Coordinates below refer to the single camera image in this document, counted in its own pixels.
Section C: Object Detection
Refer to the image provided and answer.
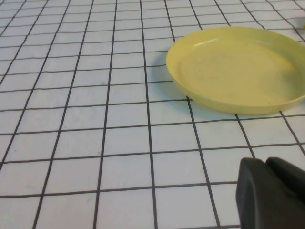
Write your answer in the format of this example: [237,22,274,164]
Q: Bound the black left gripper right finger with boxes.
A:
[265,156,305,203]

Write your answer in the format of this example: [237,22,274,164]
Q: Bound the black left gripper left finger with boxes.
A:
[235,156,305,229]

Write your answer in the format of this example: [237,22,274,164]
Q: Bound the yellow plastic plate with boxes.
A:
[165,26,305,115]

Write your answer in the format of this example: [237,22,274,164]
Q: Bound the white black grid tablecloth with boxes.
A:
[0,0,305,229]

